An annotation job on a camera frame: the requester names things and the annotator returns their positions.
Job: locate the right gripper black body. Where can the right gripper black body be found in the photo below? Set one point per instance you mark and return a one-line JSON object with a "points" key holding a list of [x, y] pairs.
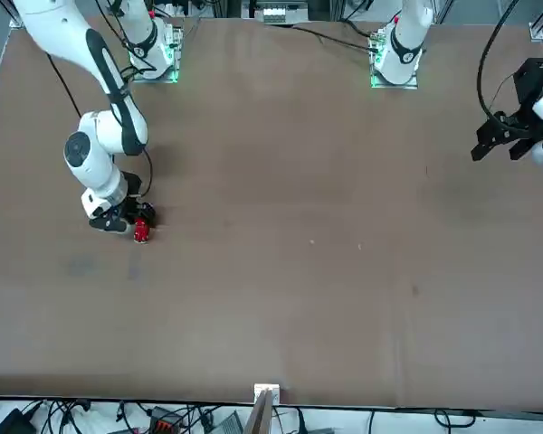
{"points": [[131, 183]]}

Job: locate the black flat box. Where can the black flat box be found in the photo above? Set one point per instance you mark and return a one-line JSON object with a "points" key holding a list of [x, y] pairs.
{"points": [[13, 422]]}

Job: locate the white socket strip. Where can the white socket strip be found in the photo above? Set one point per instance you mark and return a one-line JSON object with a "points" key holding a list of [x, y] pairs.
{"points": [[273, 14]]}

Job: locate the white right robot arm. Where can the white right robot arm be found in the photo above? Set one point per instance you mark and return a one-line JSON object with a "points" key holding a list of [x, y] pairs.
{"points": [[50, 22]]}

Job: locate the aluminium corner bracket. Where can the aluminium corner bracket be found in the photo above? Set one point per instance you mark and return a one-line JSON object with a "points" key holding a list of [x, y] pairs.
{"points": [[537, 31], [16, 23]]}

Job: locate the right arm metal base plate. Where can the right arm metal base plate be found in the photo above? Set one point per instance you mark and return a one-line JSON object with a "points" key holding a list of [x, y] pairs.
{"points": [[163, 80]]}

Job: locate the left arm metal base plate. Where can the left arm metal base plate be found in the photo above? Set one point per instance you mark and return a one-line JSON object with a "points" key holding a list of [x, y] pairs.
{"points": [[407, 86]]}

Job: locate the red toy car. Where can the red toy car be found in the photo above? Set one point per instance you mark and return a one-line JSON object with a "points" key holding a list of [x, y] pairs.
{"points": [[141, 233]]}

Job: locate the aluminium camera post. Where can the aluminium camera post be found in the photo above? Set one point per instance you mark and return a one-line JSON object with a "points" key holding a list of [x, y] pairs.
{"points": [[260, 416]]}

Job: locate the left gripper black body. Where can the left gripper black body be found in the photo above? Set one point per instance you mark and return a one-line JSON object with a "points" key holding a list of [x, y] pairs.
{"points": [[529, 81]]}

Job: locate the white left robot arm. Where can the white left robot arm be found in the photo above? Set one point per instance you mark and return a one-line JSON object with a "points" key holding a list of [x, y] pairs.
{"points": [[402, 45]]}

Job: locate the white post foot bracket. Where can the white post foot bracket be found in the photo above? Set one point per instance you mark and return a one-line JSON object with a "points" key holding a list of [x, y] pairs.
{"points": [[267, 389]]}

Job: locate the red and black hub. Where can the red and black hub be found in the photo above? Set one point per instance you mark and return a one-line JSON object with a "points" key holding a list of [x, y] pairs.
{"points": [[165, 420]]}

